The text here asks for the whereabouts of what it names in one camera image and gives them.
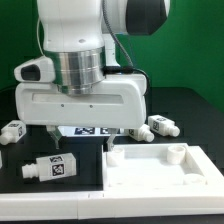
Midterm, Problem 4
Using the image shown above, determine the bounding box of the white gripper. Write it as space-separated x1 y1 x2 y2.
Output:
15 74 147 151

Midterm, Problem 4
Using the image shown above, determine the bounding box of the white square table top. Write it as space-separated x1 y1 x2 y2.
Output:
103 143 224 190

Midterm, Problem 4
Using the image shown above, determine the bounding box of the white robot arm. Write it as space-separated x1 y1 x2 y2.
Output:
14 0 170 140

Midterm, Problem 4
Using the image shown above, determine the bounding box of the white sheet with tags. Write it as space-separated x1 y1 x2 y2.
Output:
58 125 131 138

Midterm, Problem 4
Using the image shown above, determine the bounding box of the white L-shaped obstacle fence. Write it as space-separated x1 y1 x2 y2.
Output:
0 145 224 222

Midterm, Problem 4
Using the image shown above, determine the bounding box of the white part at left edge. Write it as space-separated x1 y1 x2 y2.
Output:
0 151 3 169

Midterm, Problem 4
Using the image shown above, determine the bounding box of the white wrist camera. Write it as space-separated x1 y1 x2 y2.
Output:
14 56 55 83

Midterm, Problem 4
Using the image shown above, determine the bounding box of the white cable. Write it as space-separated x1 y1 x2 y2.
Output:
35 18 46 58

